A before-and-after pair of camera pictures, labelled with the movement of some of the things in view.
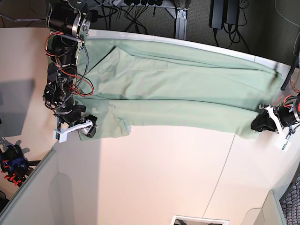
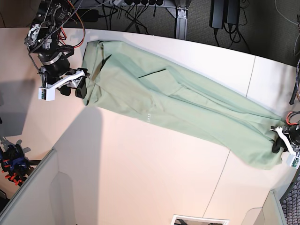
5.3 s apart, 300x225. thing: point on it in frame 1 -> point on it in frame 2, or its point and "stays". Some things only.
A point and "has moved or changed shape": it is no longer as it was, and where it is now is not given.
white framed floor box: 179,220 stays
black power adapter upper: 216,14 stays
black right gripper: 289,116 -> 294,132
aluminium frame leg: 181,23 stays
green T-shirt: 175,86 has moved or changed shape
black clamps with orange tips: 14,166 stays
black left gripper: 73,116 -> 56,66
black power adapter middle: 233,11 stays
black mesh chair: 290,201 stays
